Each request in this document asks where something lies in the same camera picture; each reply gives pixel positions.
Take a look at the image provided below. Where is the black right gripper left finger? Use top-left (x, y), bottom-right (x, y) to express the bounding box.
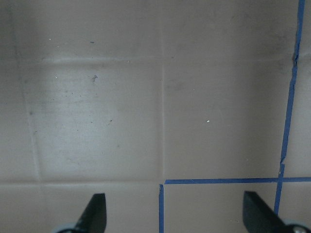
top-left (73, 193), bottom-right (107, 233)

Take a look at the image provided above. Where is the brown paper table cover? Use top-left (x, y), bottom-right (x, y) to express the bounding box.
top-left (0, 0), bottom-right (311, 233)

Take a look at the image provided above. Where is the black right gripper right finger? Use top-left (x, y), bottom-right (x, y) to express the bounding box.
top-left (242, 191), bottom-right (289, 233)

